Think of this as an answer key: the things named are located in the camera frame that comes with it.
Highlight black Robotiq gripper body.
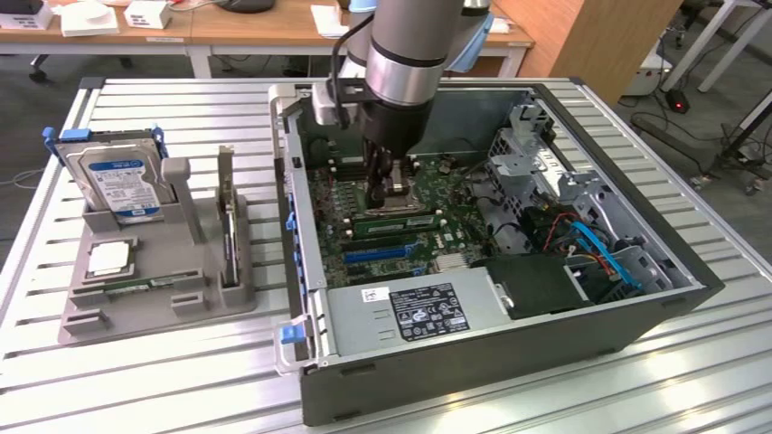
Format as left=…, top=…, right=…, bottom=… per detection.
left=360, top=98, right=433, bottom=158

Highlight RAM slot black latches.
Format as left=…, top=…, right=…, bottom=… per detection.
left=336, top=170, right=422, bottom=183

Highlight metal CPU socket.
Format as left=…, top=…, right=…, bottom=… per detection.
left=356, top=180, right=426, bottom=217

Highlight green motherboard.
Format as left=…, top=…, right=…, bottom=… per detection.
left=305, top=155, right=502, bottom=290

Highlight long black expansion slot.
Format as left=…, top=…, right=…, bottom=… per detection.
left=338, top=235, right=405, bottom=255

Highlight perforated metal drive cage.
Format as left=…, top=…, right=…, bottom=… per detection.
left=484, top=102, right=574, bottom=218

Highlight silver chipset heatsink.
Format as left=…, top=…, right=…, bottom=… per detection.
left=434, top=253, right=473, bottom=273

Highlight black expansion slot blue clip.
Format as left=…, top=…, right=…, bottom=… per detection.
left=346, top=267, right=433, bottom=287

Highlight white paper stack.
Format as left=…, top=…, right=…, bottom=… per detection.
left=310, top=3, right=352, bottom=40

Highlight black plastic fan shroud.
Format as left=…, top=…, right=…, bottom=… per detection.
left=484, top=251, right=596, bottom=321

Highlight grey power supply unit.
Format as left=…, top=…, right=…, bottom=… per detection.
left=313, top=267, right=514, bottom=358

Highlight dark round desk object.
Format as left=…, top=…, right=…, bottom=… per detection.
left=216, top=0, right=277, bottom=14

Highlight grey parts rack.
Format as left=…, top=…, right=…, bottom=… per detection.
left=57, top=144, right=258, bottom=347

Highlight wooden cabinet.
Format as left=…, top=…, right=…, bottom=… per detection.
left=490, top=0, right=686, bottom=108

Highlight hard disk blue caddy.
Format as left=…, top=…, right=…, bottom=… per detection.
left=41, top=121, right=169, bottom=226

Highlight white device box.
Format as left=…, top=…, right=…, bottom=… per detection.
left=622, top=42, right=674, bottom=97

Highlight grey metal disk bay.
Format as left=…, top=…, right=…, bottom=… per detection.
left=553, top=170, right=705, bottom=303

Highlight black power brick red light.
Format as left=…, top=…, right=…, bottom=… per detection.
left=662, top=89, right=692, bottom=115

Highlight black open PC case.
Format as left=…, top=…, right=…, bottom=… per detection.
left=266, top=80, right=726, bottom=429

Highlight small white labelled box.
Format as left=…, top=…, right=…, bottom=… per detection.
left=122, top=0, right=173, bottom=31

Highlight silver CPU chip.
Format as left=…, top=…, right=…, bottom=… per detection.
left=85, top=241, right=134, bottom=278

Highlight plain white cardboard box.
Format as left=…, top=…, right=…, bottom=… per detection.
left=58, top=1, right=121, bottom=38

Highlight black wheeled stand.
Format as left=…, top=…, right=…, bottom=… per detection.
left=689, top=90, right=772, bottom=196

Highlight black chair caster base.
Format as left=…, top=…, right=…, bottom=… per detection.
left=26, top=52, right=134, bottom=83

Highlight wide white labelled box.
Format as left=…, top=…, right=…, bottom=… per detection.
left=0, top=0, right=57, bottom=31

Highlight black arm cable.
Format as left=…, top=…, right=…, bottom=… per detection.
left=326, top=17, right=378, bottom=130

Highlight graphics card metal bracket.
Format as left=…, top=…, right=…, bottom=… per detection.
left=214, top=144, right=244, bottom=289

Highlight thin red wire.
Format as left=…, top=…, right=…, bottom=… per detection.
left=540, top=212, right=581, bottom=253

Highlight wooden desk white frame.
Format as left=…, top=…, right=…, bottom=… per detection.
left=189, top=0, right=537, bottom=80
left=0, top=0, right=212, bottom=81

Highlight blue flat data wire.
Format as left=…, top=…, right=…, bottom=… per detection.
left=569, top=219, right=641, bottom=290

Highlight thin white cable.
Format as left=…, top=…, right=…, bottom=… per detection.
left=0, top=167, right=46, bottom=189

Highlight white table frame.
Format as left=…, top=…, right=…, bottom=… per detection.
left=660, top=0, right=772, bottom=94

